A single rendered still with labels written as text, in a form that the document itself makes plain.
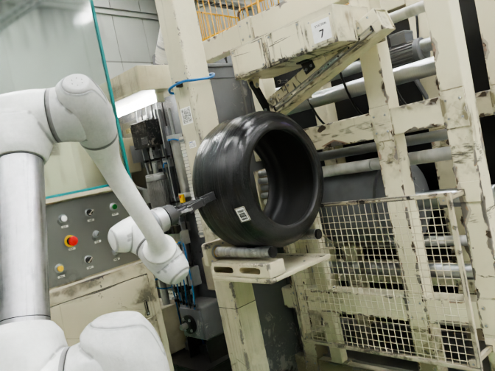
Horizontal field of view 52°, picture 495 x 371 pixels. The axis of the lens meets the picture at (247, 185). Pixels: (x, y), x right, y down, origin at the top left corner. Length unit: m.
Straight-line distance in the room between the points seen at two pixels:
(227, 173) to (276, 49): 0.64
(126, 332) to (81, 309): 1.28
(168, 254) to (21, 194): 0.54
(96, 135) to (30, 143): 0.15
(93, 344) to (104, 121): 0.53
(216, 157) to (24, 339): 1.08
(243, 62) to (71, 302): 1.28
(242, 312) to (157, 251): 0.90
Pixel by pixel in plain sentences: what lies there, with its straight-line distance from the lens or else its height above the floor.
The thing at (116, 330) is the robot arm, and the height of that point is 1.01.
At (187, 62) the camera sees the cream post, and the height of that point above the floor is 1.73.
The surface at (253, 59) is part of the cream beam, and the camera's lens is 2.33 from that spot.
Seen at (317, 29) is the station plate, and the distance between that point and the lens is 2.09.
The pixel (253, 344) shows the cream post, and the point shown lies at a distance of 2.42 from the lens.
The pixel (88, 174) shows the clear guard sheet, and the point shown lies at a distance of 2.33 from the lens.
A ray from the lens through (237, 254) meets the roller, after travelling 2.08.
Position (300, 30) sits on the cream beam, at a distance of 2.15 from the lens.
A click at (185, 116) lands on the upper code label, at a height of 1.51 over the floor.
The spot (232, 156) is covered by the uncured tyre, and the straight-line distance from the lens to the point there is 1.88.
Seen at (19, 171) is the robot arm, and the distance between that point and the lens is 1.22.
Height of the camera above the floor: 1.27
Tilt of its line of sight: 3 degrees down
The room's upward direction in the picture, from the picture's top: 11 degrees counter-clockwise
